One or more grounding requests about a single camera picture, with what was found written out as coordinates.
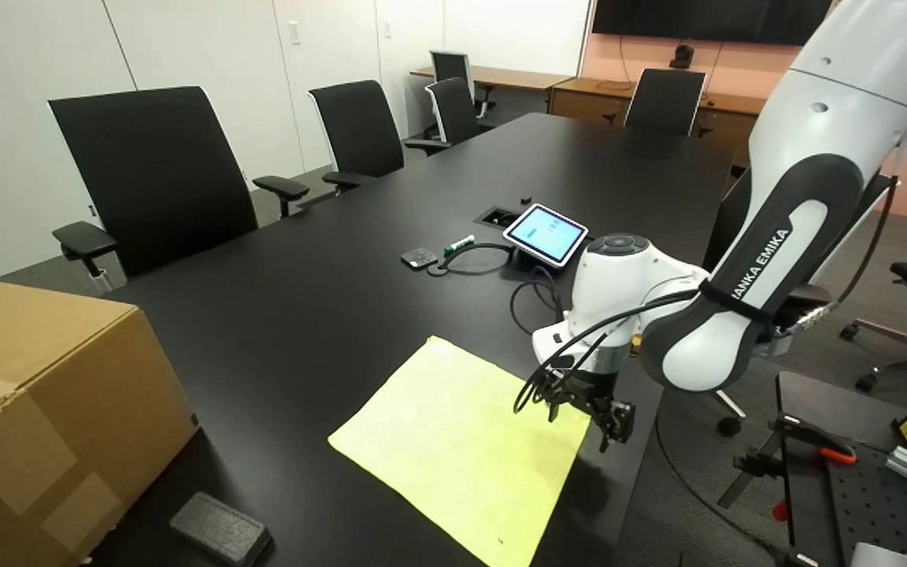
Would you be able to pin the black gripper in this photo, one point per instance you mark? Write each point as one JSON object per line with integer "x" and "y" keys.
{"x": 595, "y": 399}

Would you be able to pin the yellow cloth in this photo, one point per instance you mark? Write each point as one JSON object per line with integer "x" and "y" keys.
{"x": 445, "y": 435}

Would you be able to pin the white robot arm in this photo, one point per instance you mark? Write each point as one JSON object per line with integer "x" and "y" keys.
{"x": 816, "y": 158}

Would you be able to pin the white tablet device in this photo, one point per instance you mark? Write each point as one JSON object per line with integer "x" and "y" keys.
{"x": 545, "y": 233}

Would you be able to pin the small black phone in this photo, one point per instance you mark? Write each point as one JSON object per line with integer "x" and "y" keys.
{"x": 419, "y": 259}

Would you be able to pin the black office chair far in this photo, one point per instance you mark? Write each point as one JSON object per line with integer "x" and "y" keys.
{"x": 666, "y": 101}

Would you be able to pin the black office chair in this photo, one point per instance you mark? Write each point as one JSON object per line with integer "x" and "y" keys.
{"x": 158, "y": 171}
{"x": 359, "y": 131}
{"x": 666, "y": 101}
{"x": 451, "y": 112}

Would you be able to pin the black flat device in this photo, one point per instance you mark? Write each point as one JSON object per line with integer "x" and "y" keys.
{"x": 216, "y": 528}

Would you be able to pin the black office chair near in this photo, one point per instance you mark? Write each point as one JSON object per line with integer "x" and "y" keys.
{"x": 158, "y": 171}

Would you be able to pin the cardboard box on table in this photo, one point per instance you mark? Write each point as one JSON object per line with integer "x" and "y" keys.
{"x": 88, "y": 417}

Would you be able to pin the orange handled tool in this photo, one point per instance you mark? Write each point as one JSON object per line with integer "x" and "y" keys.
{"x": 794, "y": 429}

